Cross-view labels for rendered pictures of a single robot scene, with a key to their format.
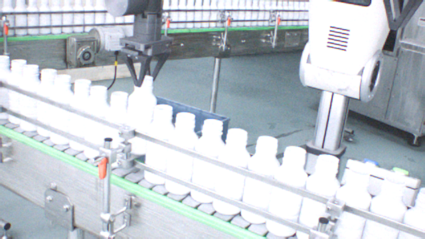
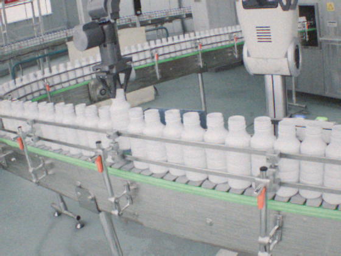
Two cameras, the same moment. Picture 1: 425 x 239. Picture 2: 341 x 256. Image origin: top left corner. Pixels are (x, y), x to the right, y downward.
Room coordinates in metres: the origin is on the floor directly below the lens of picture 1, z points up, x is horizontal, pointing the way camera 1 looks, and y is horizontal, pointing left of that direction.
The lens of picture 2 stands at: (0.09, -0.11, 1.42)
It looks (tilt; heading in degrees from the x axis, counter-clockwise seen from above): 20 degrees down; 9
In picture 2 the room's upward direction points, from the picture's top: 9 degrees counter-clockwise
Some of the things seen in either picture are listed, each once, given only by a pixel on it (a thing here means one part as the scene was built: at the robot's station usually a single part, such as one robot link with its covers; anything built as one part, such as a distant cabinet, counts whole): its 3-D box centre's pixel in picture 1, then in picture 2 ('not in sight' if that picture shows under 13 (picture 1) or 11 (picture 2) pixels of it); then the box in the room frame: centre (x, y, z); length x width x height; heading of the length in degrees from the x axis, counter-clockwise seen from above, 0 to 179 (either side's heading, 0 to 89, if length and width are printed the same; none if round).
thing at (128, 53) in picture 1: (143, 64); (113, 80); (0.99, 0.16, 1.24); 0.07 x 0.07 x 0.09; 60
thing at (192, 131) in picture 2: (232, 171); (195, 147); (0.87, -0.05, 1.08); 0.06 x 0.06 x 0.17
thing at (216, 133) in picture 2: (261, 180); (217, 148); (0.85, -0.10, 1.08); 0.06 x 0.06 x 0.17
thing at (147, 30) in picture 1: (147, 29); (110, 55); (0.99, 0.15, 1.32); 0.10 x 0.07 x 0.07; 150
